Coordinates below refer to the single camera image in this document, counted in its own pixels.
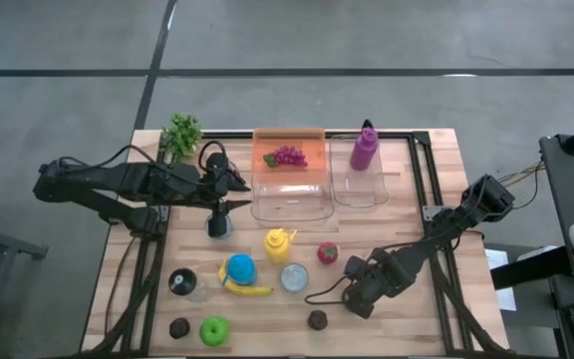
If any black aluminium table frame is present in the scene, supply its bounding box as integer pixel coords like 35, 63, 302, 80
83, 129, 510, 359

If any green potted plant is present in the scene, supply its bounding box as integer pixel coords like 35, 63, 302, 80
159, 112, 204, 164

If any coloured wire bundle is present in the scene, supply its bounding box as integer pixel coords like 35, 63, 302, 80
495, 158, 543, 210

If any blue labelled tuna can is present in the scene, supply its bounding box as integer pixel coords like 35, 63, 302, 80
279, 262, 311, 294
204, 212, 234, 240

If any white paper sheet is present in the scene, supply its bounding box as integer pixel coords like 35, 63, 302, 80
483, 247, 517, 313

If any red toy strawberry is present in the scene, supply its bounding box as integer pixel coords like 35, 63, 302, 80
316, 240, 340, 265

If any black side table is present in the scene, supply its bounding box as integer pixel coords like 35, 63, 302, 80
538, 133, 574, 359

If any magenta plastic water bottle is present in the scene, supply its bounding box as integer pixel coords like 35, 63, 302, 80
349, 126, 381, 173

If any purple toy grape bunch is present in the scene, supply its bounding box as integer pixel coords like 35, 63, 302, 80
262, 145, 309, 169

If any clear bottle black cap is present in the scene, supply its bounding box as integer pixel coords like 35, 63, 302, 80
167, 267, 213, 303

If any blue plastic water bottle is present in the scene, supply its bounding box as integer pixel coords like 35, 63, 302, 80
224, 252, 259, 288

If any yellow banana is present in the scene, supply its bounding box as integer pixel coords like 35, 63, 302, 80
217, 258, 275, 298

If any orange plastic board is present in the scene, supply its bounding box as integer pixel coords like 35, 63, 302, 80
252, 127, 328, 186

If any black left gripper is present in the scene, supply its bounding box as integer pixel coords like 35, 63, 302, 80
186, 152, 253, 238

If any large clear plastic bin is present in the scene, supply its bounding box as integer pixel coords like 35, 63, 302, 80
250, 127, 337, 223

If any black stand beam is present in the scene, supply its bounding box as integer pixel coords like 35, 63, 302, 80
489, 238, 574, 291

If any green apple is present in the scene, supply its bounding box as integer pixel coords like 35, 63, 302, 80
198, 314, 232, 348

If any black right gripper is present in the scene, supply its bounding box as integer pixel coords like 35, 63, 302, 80
341, 248, 404, 320

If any small clear plastic bin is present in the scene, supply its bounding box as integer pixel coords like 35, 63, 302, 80
328, 133, 391, 209

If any dark brown avocado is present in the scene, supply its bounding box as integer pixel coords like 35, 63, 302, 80
307, 309, 329, 332
168, 317, 192, 340

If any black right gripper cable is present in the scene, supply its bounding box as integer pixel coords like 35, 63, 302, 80
304, 275, 363, 306

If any yellow plastic water bottle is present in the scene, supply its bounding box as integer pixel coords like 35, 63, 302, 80
263, 227, 298, 265

